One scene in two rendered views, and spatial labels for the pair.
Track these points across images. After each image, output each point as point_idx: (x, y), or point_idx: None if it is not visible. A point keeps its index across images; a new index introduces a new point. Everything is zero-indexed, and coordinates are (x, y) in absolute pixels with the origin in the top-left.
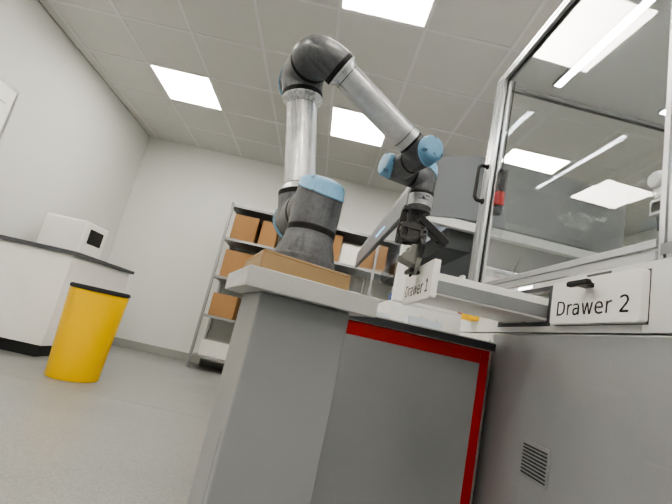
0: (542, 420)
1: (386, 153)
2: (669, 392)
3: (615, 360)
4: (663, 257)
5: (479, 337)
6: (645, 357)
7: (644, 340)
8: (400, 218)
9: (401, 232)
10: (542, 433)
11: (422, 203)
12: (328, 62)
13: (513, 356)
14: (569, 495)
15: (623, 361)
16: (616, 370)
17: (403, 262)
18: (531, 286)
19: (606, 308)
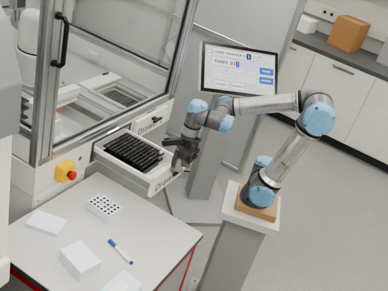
0: (121, 178)
1: (234, 118)
2: (161, 137)
3: (151, 137)
4: (168, 100)
5: (68, 181)
6: (159, 131)
7: (159, 127)
8: (195, 148)
9: (197, 155)
10: (121, 182)
11: (194, 130)
12: None
13: (104, 168)
14: (131, 187)
15: (153, 136)
16: (150, 140)
17: (179, 171)
18: (118, 127)
19: (156, 123)
